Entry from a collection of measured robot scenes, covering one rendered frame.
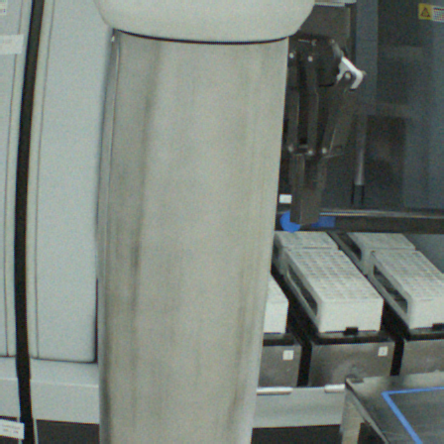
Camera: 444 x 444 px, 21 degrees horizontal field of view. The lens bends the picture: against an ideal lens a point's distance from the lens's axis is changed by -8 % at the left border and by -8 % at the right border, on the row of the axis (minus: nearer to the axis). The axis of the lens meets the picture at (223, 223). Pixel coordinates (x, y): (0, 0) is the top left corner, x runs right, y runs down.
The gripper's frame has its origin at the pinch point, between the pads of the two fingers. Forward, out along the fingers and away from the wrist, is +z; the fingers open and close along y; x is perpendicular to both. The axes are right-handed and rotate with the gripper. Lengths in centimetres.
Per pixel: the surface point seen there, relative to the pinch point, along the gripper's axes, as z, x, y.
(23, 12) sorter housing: -15, 8, -65
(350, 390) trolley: 33.2, 27.6, -12.0
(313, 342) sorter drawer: 34, 42, -31
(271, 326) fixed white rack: 32, 37, -36
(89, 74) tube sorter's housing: -4, 18, -57
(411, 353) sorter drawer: 36, 54, -20
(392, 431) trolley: 32.6, 18.5, 3.1
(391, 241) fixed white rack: 28, 83, -48
